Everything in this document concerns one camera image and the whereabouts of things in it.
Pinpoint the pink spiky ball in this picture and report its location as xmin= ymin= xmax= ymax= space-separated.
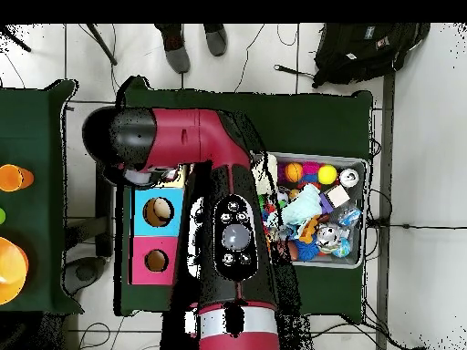
xmin=302 ymin=160 xmax=324 ymax=183

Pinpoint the cream yellow cloth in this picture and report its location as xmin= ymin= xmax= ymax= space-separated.
xmin=251 ymin=153 xmax=280 ymax=196

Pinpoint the grey round base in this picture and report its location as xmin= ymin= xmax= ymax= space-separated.
xmin=64 ymin=256 xmax=107 ymax=296

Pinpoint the silver drink can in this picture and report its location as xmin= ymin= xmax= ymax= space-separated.
xmin=317 ymin=225 xmax=343 ymax=252

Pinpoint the thin black floor cable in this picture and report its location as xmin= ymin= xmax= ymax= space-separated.
xmin=233 ymin=23 xmax=267 ymax=94

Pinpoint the black backpack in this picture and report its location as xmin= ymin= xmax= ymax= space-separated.
xmin=312 ymin=23 xmax=431 ymax=88

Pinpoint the clear mesh bin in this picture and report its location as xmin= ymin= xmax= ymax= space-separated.
xmin=247 ymin=149 xmax=370 ymax=270

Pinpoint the mint green cloth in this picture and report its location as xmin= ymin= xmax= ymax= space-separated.
xmin=280 ymin=183 xmax=324 ymax=229

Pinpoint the black tripod leg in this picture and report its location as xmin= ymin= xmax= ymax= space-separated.
xmin=86 ymin=23 xmax=118 ymax=67
xmin=0 ymin=25 xmax=34 ymax=54

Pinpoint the orange plastic cup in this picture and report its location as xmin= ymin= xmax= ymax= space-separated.
xmin=0 ymin=164 xmax=35 ymax=193

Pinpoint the orange plastic bowl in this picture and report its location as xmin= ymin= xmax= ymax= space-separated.
xmin=0 ymin=236 xmax=30 ymax=306

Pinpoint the dark green side tablecloth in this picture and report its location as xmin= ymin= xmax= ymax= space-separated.
xmin=0 ymin=78 xmax=83 ymax=314

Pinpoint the black cable with plug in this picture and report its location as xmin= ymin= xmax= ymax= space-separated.
xmin=274 ymin=64 xmax=317 ymax=80

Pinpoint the polka-dot cloth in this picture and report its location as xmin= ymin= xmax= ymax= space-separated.
xmin=160 ymin=166 xmax=190 ymax=183

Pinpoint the small orange basketball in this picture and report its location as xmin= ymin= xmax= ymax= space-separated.
xmin=284 ymin=161 xmax=305 ymax=183

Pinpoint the wooden box with three holes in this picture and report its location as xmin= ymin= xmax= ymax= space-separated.
xmin=130 ymin=166 xmax=191 ymax=287

